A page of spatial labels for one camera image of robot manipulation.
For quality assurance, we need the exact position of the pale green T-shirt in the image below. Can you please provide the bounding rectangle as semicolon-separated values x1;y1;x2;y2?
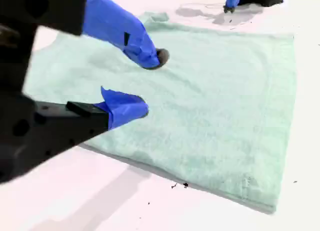
23;11;296;214

